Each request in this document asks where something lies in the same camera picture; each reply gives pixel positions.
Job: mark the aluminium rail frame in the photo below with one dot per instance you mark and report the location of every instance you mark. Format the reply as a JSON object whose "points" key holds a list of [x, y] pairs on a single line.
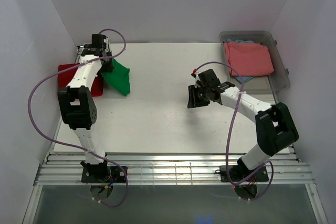
{"points": [[152, 170]]}

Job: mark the green t-shirt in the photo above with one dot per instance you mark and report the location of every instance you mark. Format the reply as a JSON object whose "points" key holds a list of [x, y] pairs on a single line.
{"points": [[117, 76]]}

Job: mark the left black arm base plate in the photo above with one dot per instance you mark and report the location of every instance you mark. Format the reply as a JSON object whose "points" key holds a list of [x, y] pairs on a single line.
{"points": [[104, 175]]}

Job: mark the clear plastic bin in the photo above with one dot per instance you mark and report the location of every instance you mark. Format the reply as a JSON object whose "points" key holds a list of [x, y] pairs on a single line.
{"points": [[272, 83]]}

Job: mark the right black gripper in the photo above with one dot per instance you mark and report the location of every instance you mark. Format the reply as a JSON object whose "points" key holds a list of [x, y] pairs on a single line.
{"points": [[193, 102]]}

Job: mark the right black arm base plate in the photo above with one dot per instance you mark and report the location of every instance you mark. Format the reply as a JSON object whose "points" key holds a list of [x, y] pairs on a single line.
{"points": [[238, 172]]}

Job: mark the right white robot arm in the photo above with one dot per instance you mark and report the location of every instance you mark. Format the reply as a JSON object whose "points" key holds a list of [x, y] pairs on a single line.
{"points": [[275, 128]]}

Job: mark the folded red t-shirt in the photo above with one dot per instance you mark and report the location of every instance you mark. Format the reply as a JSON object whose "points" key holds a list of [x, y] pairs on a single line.
{"points": [[64, 78]]}

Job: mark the pink folded t-shirt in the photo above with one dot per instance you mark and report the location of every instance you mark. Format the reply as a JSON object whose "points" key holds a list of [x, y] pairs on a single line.
{"points": [[263, 63]]}

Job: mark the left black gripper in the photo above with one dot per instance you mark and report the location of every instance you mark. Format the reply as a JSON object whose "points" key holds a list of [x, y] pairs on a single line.
{"points": [[109, 67]]}

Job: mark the light blue folded t-shirt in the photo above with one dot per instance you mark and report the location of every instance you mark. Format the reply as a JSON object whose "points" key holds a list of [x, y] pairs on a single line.
{"points": [[241, 56]]}

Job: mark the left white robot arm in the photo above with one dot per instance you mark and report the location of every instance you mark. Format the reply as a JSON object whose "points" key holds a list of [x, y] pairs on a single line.
{"points": [[77, 106]]}

